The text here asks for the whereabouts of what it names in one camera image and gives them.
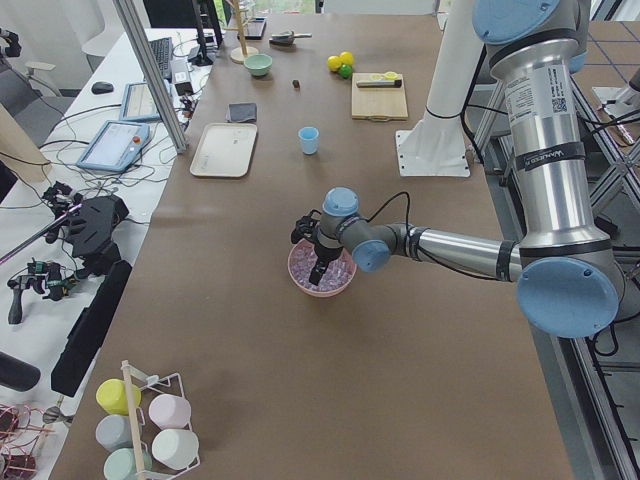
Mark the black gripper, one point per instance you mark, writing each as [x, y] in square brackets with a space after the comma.
[324, 255]

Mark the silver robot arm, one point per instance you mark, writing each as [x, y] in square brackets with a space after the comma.
[568, 282]

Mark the clear ice cubes pile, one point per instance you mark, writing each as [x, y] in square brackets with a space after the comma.
[336, 272]

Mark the light blue cup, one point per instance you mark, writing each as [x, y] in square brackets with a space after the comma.
[309, 140]

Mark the pink cup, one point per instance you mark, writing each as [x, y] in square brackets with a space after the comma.
[170, 411]

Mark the white cup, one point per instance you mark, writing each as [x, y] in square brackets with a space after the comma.
[175, 448]

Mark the metal ice scoop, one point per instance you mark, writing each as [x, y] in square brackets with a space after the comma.
[287, 38]

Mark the yellow cup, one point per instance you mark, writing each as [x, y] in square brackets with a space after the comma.
[111, 397]

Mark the grey cup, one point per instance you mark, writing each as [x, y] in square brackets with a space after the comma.
[113, 432]

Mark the mint green cup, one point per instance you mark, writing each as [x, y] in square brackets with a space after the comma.
[120, 465]

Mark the pink ribbed bowl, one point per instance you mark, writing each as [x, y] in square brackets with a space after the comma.
[321, 287]

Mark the beige plastic tray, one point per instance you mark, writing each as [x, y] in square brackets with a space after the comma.
[224, 150]

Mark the grey folded cloth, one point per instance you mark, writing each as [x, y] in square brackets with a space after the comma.
[241, 112]

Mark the wooden cutting board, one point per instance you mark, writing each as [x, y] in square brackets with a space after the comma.
[378, 104]

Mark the black knife on board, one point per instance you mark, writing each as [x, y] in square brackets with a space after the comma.
[379, 83]

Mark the green lime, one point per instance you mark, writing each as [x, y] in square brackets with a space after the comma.
[345, 71]

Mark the yellow lemon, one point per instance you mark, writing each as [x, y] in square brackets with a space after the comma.
[347, 58]
[334, 63]

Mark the mint green bowl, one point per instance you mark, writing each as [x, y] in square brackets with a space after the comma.
[258, 65]

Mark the wooden mug tree stand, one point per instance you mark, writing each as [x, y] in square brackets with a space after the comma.
[242, 16]

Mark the blue teach pendant tablet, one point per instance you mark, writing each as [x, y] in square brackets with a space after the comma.
[115, 147]

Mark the black keyboard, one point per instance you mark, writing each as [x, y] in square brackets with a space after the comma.
[162, 50]

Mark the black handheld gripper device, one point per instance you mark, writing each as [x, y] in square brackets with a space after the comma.
[46, 279]

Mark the black computer mouse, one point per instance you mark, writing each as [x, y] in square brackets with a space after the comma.
[102, 87]

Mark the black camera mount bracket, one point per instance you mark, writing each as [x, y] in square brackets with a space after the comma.
[306, 228]

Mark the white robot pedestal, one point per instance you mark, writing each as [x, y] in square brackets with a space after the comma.
[436, 145]

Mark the white wire cup rack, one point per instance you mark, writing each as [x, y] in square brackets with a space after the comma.
[141, 388]

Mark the aluminium frame post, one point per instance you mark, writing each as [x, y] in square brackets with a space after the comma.
[136, 34]

